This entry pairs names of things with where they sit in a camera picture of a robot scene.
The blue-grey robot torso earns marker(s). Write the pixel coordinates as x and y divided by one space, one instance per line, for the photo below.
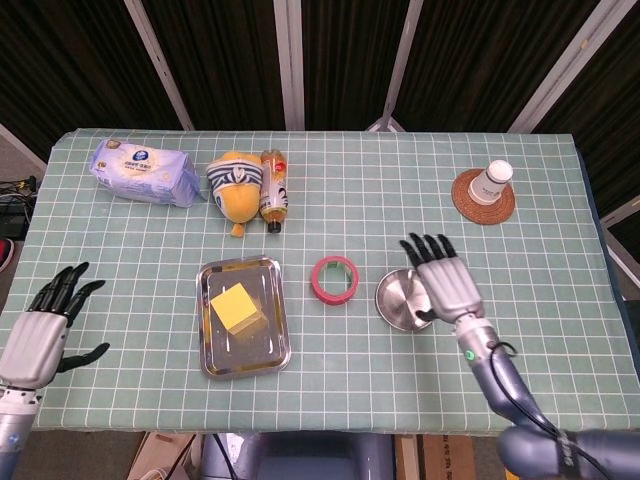
300 457

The round woven coaster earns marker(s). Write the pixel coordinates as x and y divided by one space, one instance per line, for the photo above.
482 212

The red tape roll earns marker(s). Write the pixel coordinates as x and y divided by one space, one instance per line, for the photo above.
320 290

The green grid tablecloth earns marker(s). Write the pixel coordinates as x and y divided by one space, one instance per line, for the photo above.
350 200

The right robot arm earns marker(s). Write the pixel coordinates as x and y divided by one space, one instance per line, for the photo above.
525 450

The white metal frame post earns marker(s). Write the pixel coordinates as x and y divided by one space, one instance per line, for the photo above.
290 65
565 65
397 75
160 70

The rectangular steel tray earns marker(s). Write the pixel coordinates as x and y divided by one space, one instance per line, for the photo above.
240 357

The plastic tea bottle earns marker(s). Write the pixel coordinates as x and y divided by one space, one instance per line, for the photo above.
274 195

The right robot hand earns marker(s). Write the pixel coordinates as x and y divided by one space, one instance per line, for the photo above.
450 287

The blue tissue pack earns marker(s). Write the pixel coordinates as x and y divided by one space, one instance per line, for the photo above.
140 172

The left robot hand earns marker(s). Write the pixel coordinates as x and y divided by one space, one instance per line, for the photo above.
32 345

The yellow foam cube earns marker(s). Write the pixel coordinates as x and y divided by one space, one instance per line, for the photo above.
232 305

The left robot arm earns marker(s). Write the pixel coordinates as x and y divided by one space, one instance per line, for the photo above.
15 430

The cardboard box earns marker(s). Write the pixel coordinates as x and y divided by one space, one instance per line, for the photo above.
450 457
160 455

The yellow plush with striped hat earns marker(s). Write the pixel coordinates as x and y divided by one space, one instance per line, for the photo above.
240 200

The round steel plate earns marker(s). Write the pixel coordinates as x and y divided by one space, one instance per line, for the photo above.
400 300

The black pleated curtain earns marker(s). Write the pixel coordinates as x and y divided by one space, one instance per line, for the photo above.
225 55

